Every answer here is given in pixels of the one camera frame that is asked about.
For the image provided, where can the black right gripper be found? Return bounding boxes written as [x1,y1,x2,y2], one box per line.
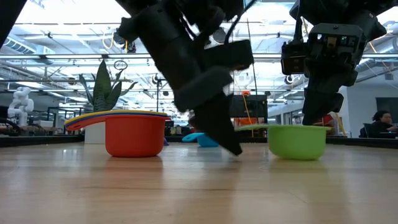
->
[302,18,386,126]

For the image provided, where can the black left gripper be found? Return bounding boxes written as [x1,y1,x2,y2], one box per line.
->
[116,6,254,156]

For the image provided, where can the green measuring cup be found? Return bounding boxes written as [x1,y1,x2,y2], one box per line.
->
[238,124,331,161]

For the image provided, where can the light blue measuring cup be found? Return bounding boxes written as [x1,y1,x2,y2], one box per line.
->
[182,132,220,148]

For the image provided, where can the red measuring cup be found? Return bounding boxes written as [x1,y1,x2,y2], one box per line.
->
[65,112,171,158]

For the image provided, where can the red storage bins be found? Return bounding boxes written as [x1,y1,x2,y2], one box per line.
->
[313,114,335,127]

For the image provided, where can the black monitor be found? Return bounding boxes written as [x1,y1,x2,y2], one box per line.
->
[229,95,268,119]

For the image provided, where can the person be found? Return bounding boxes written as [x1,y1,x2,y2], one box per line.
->
[359,110,398,139]

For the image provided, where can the snake plant in white pot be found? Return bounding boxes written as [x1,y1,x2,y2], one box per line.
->
[79,59,139,146]

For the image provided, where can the white robot figure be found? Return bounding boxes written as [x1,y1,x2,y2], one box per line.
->
[7,86,35,127]

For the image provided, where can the yellow power cable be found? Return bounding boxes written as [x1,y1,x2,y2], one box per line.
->
[301,17,348,138]

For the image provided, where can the black hanging cable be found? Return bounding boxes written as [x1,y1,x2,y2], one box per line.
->
[247,18,258,96]

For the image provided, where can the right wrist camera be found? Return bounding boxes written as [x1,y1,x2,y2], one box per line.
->
[281,42,312,75]

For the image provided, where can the black metal table frame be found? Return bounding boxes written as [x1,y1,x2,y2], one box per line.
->
[0,135,398,149]

